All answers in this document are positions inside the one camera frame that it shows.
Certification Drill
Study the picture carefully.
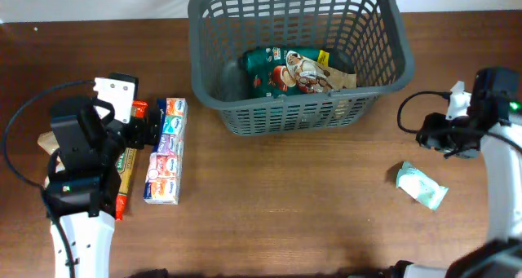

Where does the white brown snack packet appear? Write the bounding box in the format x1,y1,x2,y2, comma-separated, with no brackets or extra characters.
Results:
283,49,357,94

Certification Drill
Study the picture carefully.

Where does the green Nescafe coffee bag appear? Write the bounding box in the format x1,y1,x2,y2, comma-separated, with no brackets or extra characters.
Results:
240,46,353,98

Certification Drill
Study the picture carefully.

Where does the spaghetti pasta packet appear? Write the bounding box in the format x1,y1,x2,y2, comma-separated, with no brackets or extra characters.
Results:
115,101,148,220

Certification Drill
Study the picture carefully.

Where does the tan packet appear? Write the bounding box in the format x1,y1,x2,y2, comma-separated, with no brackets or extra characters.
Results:
38,131,64,172

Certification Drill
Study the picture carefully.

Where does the mint green wipes packet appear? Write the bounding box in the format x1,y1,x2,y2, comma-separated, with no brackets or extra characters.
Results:
396,161,449,210

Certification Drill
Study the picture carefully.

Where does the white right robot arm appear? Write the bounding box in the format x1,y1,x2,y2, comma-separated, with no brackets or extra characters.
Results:
387,67,521,277

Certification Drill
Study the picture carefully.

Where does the colourful tissue multipack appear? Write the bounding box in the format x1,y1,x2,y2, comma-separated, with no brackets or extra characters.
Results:
144,98,188,205

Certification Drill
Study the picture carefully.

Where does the dark grey plastic basket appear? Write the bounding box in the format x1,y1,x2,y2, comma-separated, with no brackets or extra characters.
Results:
188,0,414,136

